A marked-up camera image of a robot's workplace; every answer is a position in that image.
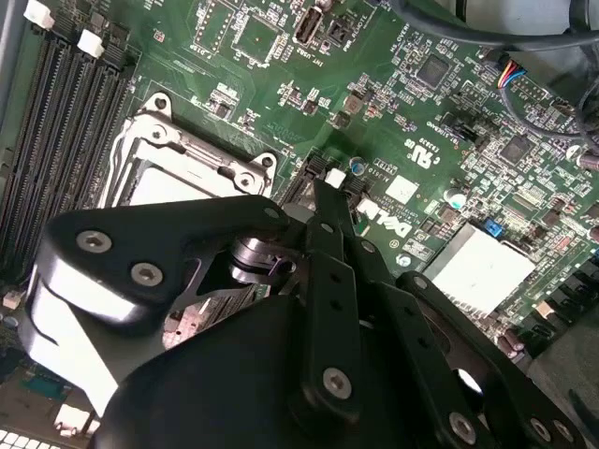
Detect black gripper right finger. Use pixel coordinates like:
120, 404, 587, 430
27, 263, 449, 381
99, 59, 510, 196
330, 189, 588, 449

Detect green RAM stick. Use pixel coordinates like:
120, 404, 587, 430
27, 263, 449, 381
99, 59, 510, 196
200, 283, 271, 326

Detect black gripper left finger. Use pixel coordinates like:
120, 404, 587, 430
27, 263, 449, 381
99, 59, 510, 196
18, 179, 369, 424

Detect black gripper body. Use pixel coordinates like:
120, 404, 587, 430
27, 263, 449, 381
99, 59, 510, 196
92, 284, 463, 449

